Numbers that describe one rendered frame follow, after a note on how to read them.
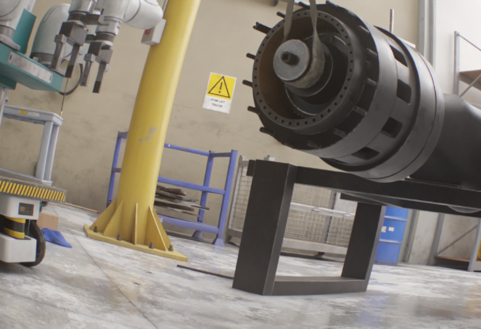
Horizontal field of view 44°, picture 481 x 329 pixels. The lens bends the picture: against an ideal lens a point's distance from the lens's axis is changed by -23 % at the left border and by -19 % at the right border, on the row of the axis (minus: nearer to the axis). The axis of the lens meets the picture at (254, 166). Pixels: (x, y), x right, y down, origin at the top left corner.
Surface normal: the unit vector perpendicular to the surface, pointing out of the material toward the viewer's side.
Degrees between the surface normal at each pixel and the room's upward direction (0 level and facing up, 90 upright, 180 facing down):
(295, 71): 90
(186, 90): 90
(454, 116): 90
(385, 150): 140
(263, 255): 90
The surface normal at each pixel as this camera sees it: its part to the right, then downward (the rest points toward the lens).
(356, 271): -0.58, -0.16
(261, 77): 0.76, -0.18
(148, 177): 0.58, 0.06
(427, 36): 0.37, 0.01
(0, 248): -0.14, -0.09
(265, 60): 0.71, 0.18
